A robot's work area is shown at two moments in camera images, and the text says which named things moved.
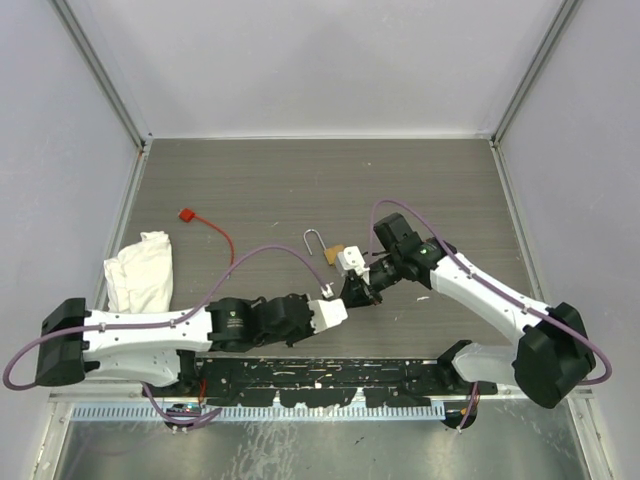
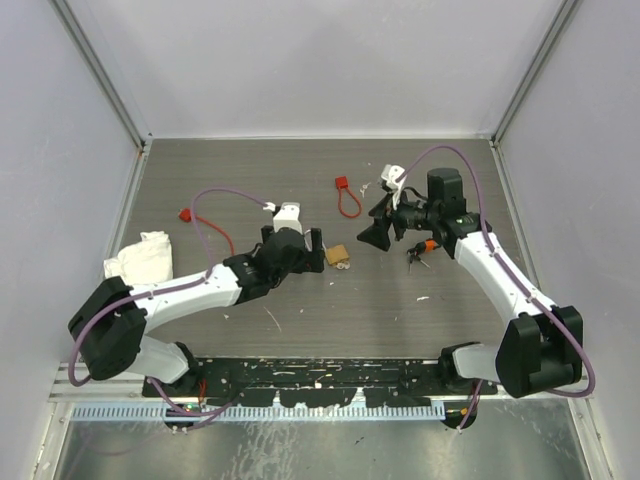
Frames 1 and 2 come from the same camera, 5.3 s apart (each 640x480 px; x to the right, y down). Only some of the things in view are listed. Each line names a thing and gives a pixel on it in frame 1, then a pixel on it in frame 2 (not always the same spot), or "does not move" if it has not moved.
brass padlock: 330,253 does not move
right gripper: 355,294 to 376,234
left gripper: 308,329 to 311,260
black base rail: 321,382 does not move
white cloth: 139,277 does not move
